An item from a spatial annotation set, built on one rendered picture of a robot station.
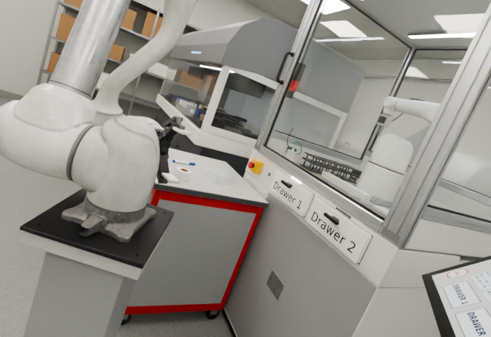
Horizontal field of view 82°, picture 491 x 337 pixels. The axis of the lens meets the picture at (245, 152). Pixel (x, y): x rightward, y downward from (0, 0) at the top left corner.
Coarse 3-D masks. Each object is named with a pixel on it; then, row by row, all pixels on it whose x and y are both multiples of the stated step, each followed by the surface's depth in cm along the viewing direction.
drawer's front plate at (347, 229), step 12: (312, 204) 120; (324, 204) 114; (324, 216) 112; (336, 216) 108; (336, 228) 106; (348, 228) 102; (360, 228) 99; (348, 240) 101; (360, 240) 97; (348, 252) 100; (360, 252) 96
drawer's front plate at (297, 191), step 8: (280, 176) 143; (288, 176) 140; (272, 184) 147; (280, 184) 141; (296, 184) 131; (288, 192) 134; (296, 192) 130; (304, 192) 125; (288, 200) 133; (296, 200) 128; (304, 200) 124; (296, 208) 127; (304, 208) 123
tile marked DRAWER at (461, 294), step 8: (448, 288) 57; (456, 288) 56; (464, 288) 55; (472, 288) 53; (448, 296) 54; (456, 296) 53; (464, 296) 52; (472, 296) 51; (456, 304) 51; (464, 304) 50; (472, 304) 49
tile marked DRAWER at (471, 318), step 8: (464, 312) 48; (472, 312) 47; (480, 312) 46; (488, 312) 45; (464, 320) 46; (472, 320) 45; (480, 320) 44; (488, 320) 44; (464, 328) 44; (472, 328) 44; (480, 328) 43; (488, 328) 42; (464, 336) 43; (472, 336) 42; (480, 336) 41; (488, 336) 41
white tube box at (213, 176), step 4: (208, 172) 147; (212, 172) 148; (216, 172) 151; (208, 176) 147; (212, 176) 144; (216, 176) 145; (224, 176) 149; (212, 180) 144; (216, 180) 143; (220, 180) 144; (224, 180) 146; (228, 180) 148; (232, 180) 150; (228, 184) 149
